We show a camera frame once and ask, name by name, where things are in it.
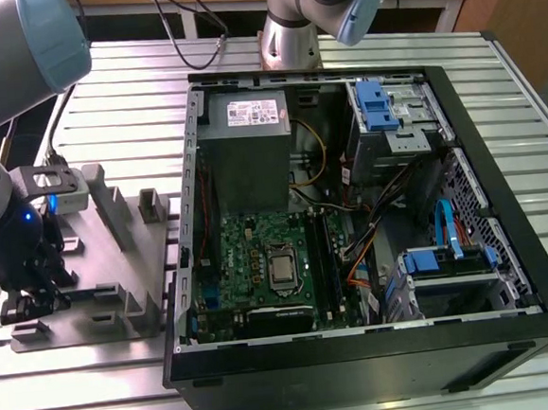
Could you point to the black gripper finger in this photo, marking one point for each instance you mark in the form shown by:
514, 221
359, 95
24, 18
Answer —
53, 298
16, 311

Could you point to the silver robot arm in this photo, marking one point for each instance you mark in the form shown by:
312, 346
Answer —
0, 46

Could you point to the RAM slot white clips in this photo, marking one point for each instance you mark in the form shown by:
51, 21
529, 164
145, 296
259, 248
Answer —
321, 258

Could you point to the grey parts rack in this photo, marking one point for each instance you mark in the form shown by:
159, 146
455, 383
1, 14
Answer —
107, 256

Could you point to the green motherboard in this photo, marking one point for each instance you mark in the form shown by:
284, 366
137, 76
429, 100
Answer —
239, 245

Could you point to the black graphics card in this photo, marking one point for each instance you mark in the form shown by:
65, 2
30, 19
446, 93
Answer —
278, 318

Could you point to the silver CPU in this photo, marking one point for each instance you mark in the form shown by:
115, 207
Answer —
283, 267

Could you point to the grey power supply unit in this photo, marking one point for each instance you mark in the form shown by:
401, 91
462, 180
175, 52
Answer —
247, 169

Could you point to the black open PC case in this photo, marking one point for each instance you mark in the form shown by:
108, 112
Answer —
363, 373

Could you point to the hard disk in blue carrier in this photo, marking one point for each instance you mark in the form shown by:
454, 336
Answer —
423, 262

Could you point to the blue plastic drive latch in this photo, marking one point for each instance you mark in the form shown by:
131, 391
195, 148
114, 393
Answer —
386, 120
370, 97

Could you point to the silver drive cage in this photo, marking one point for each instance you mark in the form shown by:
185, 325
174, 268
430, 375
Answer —
407, 152

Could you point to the brown wooden cabinet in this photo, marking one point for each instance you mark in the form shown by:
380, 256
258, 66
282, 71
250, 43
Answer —
524, 5

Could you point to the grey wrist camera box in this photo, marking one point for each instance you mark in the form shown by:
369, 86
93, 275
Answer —
72, 199

